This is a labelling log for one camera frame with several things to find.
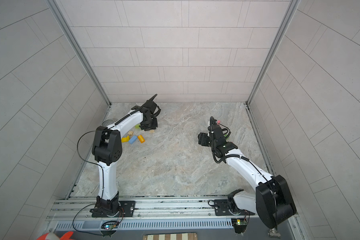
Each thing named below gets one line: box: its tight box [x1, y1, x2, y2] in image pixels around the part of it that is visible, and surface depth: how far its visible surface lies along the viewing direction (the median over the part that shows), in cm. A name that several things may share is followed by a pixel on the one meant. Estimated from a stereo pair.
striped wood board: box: [143, 232, 198, 240], surface depth 64 cm
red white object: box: [36, 231, 74, 240], surface depth 62 cm
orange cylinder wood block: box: [138, 134, 146, 144], surface depth 98 cm
